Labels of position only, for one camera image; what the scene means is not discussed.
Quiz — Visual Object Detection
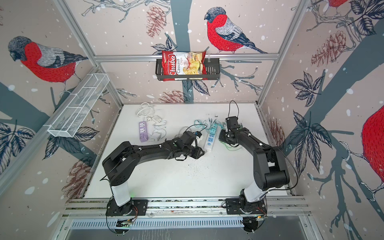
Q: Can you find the green charger cable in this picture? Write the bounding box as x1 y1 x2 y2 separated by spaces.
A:
221 140 242 151

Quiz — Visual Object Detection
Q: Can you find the white blue power strip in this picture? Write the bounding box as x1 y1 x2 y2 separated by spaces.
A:
204 131 216 152

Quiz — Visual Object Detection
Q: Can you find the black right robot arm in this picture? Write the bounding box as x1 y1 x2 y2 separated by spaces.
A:
219 116 290 214

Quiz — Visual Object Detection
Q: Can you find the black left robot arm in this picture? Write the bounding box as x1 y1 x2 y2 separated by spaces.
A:
102 131 205 217

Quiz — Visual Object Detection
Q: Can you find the white charger adapter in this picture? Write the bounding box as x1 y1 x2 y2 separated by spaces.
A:
152 116 162 123

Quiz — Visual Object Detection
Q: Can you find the purple power strip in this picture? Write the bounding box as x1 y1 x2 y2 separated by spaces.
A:
139 121 149 143

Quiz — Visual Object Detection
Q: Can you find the red chips bag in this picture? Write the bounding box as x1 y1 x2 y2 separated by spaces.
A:
162 51 207 81

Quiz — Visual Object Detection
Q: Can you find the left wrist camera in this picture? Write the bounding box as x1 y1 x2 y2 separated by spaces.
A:
194 131 203 138

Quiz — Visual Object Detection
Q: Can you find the white purple strip cord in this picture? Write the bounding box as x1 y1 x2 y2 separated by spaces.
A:
135 102 156 118

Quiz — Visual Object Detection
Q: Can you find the black wire basket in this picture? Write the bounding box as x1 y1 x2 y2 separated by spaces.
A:
155 59 221 81

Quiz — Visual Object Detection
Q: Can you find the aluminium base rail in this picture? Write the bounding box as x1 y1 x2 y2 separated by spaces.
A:
61 196 311 234

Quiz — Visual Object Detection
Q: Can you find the white wire shelf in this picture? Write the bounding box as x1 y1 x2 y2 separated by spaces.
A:
48 73 110 138

